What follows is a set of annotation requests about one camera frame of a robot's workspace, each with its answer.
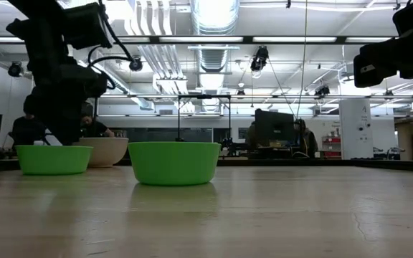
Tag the green plastic bowl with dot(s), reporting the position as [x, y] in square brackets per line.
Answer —
[54, 161]
[174, 165]

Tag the white pillar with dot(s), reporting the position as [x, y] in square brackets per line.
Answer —
[355, 129]

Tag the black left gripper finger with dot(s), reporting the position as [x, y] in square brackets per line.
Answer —
[74, 122]
[54, 122]

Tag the person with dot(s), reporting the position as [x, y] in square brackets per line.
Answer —
[95, 127]
[22, 130]
[308, 141]

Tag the beige bowl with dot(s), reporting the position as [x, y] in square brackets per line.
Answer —
[108, 152]

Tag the black ceiling spotlight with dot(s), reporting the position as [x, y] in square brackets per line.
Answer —
[322, 90]
[15, 69]
[136, 64]

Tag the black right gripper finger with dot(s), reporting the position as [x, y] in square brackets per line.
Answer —
[375, 73]
[380, 46]

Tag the large black monitor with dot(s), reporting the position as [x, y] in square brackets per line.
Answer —
[274, 125]

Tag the white wipes canister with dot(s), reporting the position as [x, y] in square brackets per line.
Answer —
[38, 143]

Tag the black overhead frame bar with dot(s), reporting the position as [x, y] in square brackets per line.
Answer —
[199, 39]

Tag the black table edge rail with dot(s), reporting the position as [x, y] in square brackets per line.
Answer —
[299, 165]

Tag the wooden cabinet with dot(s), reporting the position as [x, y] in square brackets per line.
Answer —
[405, 141]

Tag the black background station frame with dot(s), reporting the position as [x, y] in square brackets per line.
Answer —
[204, 96]

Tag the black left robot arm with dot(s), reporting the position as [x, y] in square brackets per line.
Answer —
[45, 21]

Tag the black overhead camera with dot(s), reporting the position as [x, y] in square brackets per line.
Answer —
[259, 59]

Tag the red storage shelf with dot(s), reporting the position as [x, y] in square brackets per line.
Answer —
[332, 147]

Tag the silver ceiling air duct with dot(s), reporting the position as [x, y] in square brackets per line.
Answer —
[213, 21]

